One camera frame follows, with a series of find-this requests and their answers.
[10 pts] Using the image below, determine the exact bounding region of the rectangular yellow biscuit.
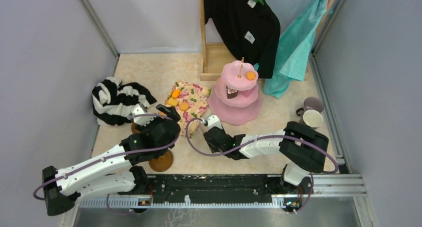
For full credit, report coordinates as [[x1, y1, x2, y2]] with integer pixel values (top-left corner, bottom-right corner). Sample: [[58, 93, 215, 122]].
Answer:
[[167, 98, 179, 107]]

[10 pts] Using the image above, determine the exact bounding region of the round ridged biscuit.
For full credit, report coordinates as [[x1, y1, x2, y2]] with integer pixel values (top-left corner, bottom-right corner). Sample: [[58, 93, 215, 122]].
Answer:
[[179, 102, 190, 111]]

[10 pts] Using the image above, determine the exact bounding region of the orange fish shaped biscuit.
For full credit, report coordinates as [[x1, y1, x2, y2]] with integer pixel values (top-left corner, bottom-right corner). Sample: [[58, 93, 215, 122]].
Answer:
[[171, 89, 182, 99]]

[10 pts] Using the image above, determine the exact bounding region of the floral serving tray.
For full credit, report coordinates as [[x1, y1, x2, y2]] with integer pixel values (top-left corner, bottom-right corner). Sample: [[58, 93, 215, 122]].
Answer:
[[164, 80, 211, 137]]

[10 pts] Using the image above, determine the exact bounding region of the brown wooden coaster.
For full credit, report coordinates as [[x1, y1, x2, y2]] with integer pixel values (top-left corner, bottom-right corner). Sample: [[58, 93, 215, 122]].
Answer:
[[148, 150, 174, 172], [131, 122, 141, 134]]

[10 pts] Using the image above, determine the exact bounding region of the chocolate cake slice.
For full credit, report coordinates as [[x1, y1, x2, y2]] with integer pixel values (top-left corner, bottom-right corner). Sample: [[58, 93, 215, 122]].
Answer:
[[226, 86, 238, 99]]

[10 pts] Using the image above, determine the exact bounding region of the pink cake slice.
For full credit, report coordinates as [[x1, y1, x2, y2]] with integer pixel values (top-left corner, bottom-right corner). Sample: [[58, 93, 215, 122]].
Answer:
[[240, 89, 254, 98]]

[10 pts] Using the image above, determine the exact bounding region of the round smooth biscuit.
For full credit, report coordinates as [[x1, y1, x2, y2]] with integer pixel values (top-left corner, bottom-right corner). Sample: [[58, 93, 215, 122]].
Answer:
[[245, 71, 256, 81]]

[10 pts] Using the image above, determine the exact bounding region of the teal t-shirt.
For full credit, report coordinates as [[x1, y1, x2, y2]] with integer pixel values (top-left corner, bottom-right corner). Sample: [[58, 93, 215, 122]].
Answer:
[[263, 0, 328, 98]]

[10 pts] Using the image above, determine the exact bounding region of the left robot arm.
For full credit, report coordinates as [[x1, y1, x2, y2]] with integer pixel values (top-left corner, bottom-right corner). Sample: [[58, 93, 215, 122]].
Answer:
[[33, 105, 181, 216]]

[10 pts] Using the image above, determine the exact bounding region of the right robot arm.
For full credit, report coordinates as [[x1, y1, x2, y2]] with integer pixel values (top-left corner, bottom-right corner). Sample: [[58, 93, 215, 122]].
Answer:
[[203, 121, 329, 193]]

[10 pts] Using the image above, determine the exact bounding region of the pink three-tier cake stand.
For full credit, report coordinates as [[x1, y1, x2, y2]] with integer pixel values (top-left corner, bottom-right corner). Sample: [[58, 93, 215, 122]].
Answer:
[[208, 60, 262, 125]]

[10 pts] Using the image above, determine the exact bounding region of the black and white striped cloth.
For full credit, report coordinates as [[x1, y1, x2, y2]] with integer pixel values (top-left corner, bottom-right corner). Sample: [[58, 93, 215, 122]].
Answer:
[[92, 77, 157, 126]]

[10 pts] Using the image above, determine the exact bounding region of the grey mug with white interior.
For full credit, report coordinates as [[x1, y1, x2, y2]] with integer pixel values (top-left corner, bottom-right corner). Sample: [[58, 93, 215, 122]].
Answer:
[[299, 110, 323, 129]]

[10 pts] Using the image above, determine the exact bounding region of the purple mug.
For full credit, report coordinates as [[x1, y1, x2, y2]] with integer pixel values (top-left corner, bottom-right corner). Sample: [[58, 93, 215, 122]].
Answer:
[[296, 97, 325, 116]]

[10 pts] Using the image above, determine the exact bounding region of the black t-shirt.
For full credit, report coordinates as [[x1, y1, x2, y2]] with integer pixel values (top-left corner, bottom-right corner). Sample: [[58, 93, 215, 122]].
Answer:
[[204, 0, 281, 79]]

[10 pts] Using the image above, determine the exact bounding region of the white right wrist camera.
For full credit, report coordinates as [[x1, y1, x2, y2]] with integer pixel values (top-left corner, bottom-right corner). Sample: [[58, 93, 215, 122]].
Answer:
[[204, 114, 223, 131]]

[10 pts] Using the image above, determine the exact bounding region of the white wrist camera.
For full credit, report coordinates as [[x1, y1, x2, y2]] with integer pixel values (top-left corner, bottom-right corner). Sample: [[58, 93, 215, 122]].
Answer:
[[128, 104, 155, 126], [204, 114, 223, 131]]

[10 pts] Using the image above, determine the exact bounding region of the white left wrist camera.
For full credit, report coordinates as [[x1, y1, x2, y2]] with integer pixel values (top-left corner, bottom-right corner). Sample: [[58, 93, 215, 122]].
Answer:
[[128, 104, 155, 126]]

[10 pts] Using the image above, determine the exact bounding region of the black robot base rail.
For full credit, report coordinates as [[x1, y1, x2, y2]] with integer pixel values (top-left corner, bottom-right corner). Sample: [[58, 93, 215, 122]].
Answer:
[[119, 174, 313, 212]]

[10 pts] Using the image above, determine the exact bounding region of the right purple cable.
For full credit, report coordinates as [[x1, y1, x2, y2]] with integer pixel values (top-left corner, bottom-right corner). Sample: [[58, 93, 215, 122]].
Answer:
[[185, 117, 339, 215]]

